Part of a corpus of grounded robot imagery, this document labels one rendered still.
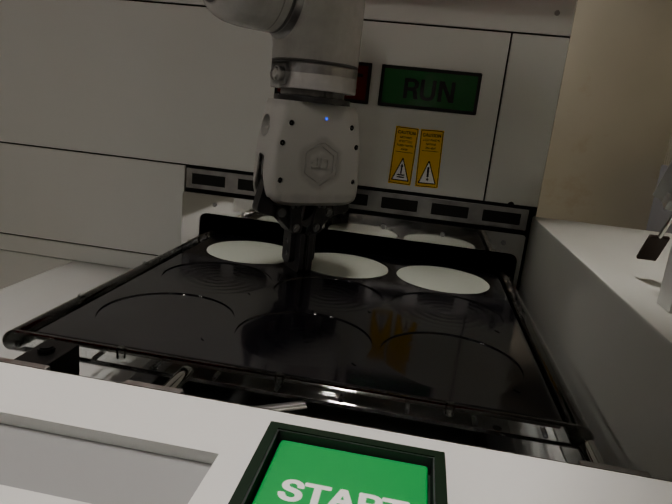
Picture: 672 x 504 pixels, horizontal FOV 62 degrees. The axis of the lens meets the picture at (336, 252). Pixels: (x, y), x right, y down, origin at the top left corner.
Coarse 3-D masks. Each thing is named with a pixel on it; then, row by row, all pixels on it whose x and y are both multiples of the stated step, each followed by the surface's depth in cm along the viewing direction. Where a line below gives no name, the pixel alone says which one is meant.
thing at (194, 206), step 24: (192, 192) 74; (192, 216) 74; (240, 216) 73; (264, 216) 73; (336, 216) 71; (360, 216) 71; (384, 216) 71; (432, 240) 70; (456, 240) 70; (480, 240) 69; (504, 240) 69
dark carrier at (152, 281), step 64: (192, 256) 59; (384, 256) 68; (64, 320) 40; (128, 320) 42; (192, 320) 43; (256, 320) 44; (320, 320) 46; (384, 320) 47; (448, 320) 49; (512, 320) 50; (384, 384) 36; (448, 384) 37; (512, 384) 38
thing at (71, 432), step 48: (0, 384) 20; (48, 384) 20; (96, 384) 20; (0, 432) 18; (48, 432) 18; (96, 432) 18; (144, 432) 18; (192, 432) 18; (240, 432) 18; (336, 432) 19; (384, 432) 19; (0, 480) 16; (48, 480) 16; (96, 480) 16; (144, 480) 16; (192, 480) 16; (480, 480) 17; (528, 480) 17; (576, 480) 18; (624, 480) 18
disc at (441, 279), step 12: (408, 276) 61; (420, 276) 61; (432, 276) 62; (444, 276) 62; (456, 276) 63; (468, 276) 63; (432, 288) 57; (444, 288) 58; (456, 288) 58; (468, 288) 59; (480, 288) 59
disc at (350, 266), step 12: (312, 264) 61; (324, 264) 62; (336, 264) 62; (348, 264) 63; (360, 264) 63; (372, 264) 64; (336, 276) 58; (348, 276) 58; (360, 276) 58; (372, 276) 59
